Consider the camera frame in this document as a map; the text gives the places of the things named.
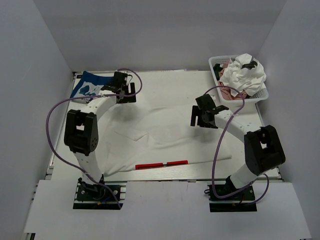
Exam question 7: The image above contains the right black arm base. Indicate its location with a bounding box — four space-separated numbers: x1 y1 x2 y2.
204 185 257 213

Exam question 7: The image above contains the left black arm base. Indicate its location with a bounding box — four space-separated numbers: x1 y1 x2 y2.
72 178 125 211

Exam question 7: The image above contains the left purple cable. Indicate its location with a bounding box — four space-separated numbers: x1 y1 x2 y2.
46 68 144 210

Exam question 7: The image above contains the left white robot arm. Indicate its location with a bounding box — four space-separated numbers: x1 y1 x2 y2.
64 71 137 200

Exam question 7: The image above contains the pink t shirt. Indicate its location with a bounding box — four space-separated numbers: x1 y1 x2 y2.
218 60 249 100

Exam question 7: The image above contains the white plastic laundry basket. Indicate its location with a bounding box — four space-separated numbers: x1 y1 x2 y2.
208 55 269 108

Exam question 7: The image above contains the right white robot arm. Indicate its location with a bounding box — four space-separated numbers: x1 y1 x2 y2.
190 93 286 200

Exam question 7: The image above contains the folded blue t shirt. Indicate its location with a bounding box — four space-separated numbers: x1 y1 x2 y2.
70 71 113 98

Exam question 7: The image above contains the white red print t shirt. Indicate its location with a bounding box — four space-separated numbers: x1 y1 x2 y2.
96 103 222 176

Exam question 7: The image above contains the white black print t shirt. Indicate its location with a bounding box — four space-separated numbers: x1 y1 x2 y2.
219 53 267 97

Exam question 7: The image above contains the dark green t shirt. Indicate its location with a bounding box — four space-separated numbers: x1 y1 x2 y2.
213 63 224 80

